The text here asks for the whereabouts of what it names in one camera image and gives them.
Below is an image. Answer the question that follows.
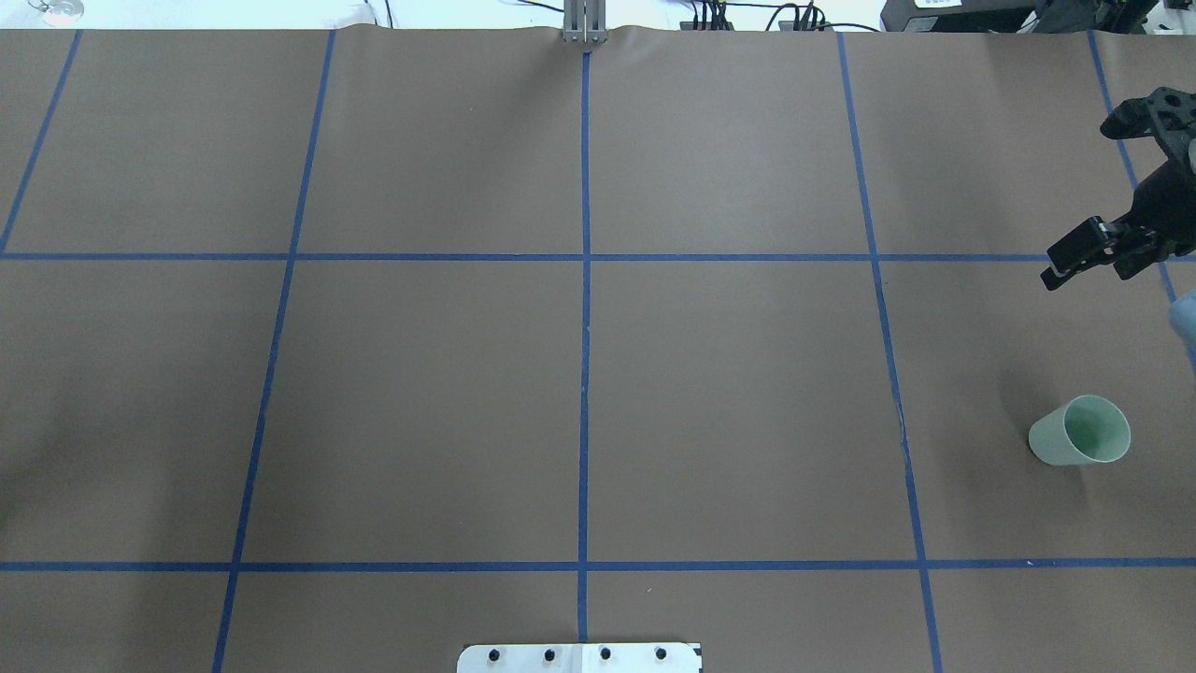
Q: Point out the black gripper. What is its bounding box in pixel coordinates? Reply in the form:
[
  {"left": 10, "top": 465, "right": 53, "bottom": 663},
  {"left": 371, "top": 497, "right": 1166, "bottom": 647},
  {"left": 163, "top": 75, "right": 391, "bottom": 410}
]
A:
[{"left": 1041, "top": 88, "right": 1195, "bottom": 290}]

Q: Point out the green cup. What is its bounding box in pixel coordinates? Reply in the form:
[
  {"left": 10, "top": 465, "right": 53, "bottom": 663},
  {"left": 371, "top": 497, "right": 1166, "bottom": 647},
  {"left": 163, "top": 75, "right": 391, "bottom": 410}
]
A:
[{"left": 1029, "top": 394, "right": 1131, "bottom": 465}]

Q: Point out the grey aluminium post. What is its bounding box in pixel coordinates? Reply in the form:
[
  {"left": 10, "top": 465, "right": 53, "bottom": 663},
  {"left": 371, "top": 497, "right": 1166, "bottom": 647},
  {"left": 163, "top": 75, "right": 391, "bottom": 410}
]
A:
[{"left": 562, "top": 0, "right": 609, "bottom": 44}]

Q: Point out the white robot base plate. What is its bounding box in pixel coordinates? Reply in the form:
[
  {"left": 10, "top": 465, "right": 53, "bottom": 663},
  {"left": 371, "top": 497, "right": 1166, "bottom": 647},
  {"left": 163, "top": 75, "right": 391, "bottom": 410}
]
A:
[{"left": 456, "top": 642, "right": 704, "bottom": 672}]

